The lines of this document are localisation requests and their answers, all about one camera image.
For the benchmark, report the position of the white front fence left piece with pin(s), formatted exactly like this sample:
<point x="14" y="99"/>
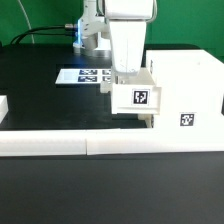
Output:
<point x="42" y="143"/>

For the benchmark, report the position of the white front drawer with tag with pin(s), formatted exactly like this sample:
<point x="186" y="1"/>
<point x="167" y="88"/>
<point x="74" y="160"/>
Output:
<point x="148" y="119"/>

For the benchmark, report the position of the white sheet of tags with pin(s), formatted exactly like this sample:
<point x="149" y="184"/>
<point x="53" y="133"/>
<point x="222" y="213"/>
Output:
<point x="83" y="76"/>

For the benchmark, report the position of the white fence piece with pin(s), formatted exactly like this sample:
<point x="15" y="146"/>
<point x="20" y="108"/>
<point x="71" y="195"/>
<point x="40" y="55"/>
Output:
<point x="139" y="141"/>
<point x="3" y="107"/>
<point x="42" y="143"/>

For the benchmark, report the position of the white drawer cabinet box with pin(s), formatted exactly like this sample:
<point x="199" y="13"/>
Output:
<point x="192" y="90"/>

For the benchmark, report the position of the white front fence right piece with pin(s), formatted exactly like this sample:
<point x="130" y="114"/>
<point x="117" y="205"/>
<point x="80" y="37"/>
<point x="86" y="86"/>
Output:
<point x="139" y="141"/>

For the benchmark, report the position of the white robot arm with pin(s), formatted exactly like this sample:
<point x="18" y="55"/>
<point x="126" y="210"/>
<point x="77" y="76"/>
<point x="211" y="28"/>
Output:
<point x="93" y="35"/>

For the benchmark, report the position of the white drawer with tag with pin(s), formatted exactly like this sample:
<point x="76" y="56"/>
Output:
<point x="133" y="94"/>
<point x="148" y="119"/>

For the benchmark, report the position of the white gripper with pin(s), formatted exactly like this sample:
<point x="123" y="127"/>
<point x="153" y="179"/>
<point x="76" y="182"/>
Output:
<point x="127" y="20"/>

